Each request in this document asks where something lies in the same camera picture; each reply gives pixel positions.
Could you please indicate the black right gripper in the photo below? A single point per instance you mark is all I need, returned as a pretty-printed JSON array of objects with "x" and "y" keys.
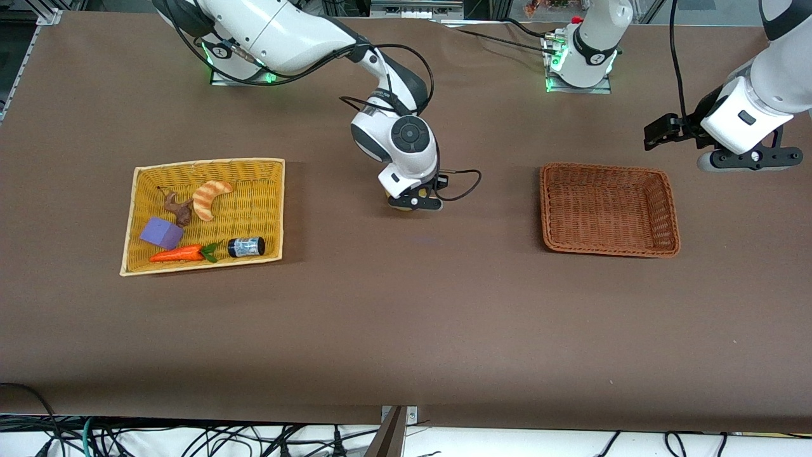
[{"x": 442, "y": 184}]

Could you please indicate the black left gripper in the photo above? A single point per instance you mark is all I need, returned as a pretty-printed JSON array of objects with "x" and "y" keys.
[{"x": 690, "y": 125}]

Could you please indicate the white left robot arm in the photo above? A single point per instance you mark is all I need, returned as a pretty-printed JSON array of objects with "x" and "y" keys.
[{"x": 774, "y": 76}]

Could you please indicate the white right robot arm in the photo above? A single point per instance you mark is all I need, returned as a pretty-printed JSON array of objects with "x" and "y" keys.
[{"x": 285, "y": 32}]

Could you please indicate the brown woven basket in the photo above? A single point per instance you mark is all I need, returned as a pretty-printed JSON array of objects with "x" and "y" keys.
[{"x": 609, "y": 209}]

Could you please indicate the orange background object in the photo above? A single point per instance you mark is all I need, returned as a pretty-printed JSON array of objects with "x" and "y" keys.
[{"x": 552, "y": 5}]

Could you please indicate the grey metal box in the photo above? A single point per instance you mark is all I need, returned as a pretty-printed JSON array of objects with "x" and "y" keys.
[{"x": 415, "y": 9}]

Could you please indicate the yellow woven basket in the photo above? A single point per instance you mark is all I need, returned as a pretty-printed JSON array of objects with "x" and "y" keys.
[{"x": 254, "y": 209}]

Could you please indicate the blue can with black lid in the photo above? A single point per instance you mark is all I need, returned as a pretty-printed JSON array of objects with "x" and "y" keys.
[{"x": 244, "y": 247}]

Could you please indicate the striped toy croissant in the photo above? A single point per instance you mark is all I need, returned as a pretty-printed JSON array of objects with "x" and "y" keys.
[{"x": 206, "y": 200}]

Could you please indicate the brown toy lion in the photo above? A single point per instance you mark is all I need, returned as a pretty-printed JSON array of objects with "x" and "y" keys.
[{"x": 181, "y": 211}]

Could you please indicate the brown wooden beam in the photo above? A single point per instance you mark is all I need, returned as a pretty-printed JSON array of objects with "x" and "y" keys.
[{"x": 387, "y": 441}]

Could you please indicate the orange toy carrot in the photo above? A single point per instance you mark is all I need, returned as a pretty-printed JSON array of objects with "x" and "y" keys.
[{"x": 177, "y": 254}]

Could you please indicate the purple foam block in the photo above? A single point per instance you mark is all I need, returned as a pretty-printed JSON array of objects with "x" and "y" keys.
[{"x": 160, "y": 233}]

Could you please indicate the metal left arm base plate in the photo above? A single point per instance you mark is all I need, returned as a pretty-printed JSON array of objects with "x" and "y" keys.
[{"x": 599, "y": 90}]

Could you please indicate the metal table edge bracket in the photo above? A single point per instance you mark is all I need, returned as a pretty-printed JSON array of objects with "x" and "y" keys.
[{"x": 411, "y": 416}]

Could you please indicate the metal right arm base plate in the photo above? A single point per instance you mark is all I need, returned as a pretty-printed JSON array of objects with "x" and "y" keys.
[{"x": 222, "y": 79}]

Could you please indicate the aluminium frame rail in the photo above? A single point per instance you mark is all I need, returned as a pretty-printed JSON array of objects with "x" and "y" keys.
[{"x": 44, "y": 14}]

